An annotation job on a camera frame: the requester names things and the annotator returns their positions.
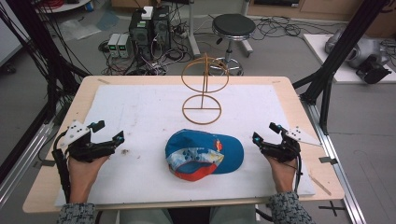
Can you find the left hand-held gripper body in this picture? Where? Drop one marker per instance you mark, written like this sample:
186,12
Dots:
79,149

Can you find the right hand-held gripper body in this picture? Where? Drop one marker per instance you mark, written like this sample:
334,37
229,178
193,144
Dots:
285,149

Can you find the blue and orange cap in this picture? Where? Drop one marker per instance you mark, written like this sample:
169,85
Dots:
199,143

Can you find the person's right hand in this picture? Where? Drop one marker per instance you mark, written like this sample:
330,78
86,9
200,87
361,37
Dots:
284,175

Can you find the person's left hand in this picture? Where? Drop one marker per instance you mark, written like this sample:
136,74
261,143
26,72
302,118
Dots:
81,177

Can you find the white table mat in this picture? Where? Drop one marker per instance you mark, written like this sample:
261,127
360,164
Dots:
140,118

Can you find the thin wooden stick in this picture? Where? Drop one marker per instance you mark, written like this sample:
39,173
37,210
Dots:
320,185

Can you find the person's legs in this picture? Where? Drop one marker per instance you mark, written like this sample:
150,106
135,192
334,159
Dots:
140,217

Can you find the grey power supply unit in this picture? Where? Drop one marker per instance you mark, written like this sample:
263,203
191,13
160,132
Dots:
113,45
124,46

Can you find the white floor platform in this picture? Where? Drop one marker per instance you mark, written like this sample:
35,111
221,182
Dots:
317,49

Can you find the black computer tower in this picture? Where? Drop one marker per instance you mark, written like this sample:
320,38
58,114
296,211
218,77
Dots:
140,34
161,28

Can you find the black round stool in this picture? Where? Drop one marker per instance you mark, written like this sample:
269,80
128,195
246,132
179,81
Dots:
233,26

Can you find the black device on platform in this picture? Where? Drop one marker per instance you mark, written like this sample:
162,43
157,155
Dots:
373,73

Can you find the grey rounded device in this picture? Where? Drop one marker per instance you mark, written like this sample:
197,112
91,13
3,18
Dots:
364,46

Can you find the aluminium rail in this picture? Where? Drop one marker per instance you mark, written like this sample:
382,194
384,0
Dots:
334,161
21,161

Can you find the black metal frame post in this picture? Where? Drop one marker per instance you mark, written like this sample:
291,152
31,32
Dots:
339,53
40,46

